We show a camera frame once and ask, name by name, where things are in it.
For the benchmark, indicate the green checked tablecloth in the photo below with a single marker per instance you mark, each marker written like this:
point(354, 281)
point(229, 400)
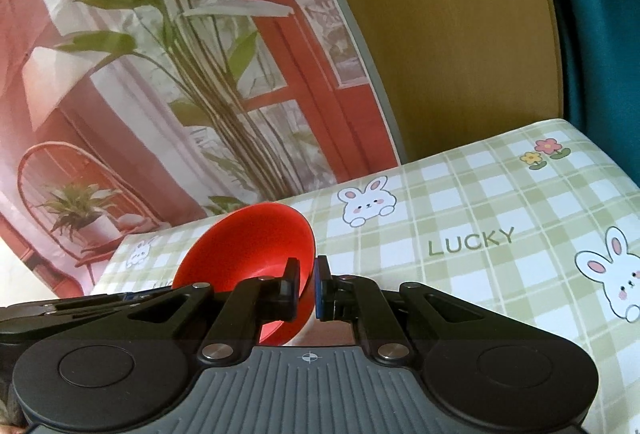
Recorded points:
point(450, 214)

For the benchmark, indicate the teal curtain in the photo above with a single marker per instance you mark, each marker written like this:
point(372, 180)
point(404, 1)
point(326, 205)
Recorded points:
point(605, 39)

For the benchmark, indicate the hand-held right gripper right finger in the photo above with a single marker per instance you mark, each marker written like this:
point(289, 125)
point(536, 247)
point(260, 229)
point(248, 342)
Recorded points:
point(320, 299)

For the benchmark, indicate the wooden board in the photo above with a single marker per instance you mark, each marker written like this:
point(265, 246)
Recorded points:
point(450, 39)

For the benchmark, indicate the printed room backdrop cloth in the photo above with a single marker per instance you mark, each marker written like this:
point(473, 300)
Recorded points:
point(150, 64)

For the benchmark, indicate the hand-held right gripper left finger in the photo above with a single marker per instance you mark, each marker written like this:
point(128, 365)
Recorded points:
point(287, 299)

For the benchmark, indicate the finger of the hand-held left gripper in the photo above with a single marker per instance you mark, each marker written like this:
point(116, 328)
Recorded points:
point(75, 306)

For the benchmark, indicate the red bowl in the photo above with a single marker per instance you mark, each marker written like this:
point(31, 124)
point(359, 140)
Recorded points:
point(250, 239)

